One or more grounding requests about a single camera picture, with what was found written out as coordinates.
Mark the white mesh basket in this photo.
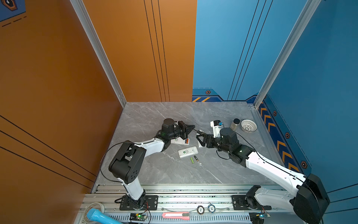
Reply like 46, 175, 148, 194
241, 119, 257, 133

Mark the green circuit board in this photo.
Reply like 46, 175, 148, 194
129, 213, 148, 223

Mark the white tape roll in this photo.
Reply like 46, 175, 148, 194
84, 202, 105, 217

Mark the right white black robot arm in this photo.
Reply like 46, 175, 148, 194
196, 128, 330, 224

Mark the glass jar black lid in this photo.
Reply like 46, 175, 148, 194
230, 118, 241, 132

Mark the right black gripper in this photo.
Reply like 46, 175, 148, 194
196, 134, 232, 155

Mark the white remote control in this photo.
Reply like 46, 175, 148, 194
178, 147, 198, 158
171, 137, 190, 145

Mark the small circuit board right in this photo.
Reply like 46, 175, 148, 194
256, 213, 271, 220

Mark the blue cylinder handle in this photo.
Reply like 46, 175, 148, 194
86, 208, 122, 224

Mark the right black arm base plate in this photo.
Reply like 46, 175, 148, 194
231, 195, 272, 211

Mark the black round badge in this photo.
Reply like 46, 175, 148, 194
197, 205, 205, 215

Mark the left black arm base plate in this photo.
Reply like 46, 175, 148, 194
119, 195, 158, 211

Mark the blue round badge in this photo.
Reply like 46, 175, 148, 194
208, 204, 216, 213

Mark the pink utility knife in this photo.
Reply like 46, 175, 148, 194
162, 212, 190, 220

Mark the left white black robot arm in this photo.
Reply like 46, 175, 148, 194
99, 118, 195, 210

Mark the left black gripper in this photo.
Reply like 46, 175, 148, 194
167, 122, 194, 141

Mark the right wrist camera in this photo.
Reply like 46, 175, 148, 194
210, 120, 224, 138

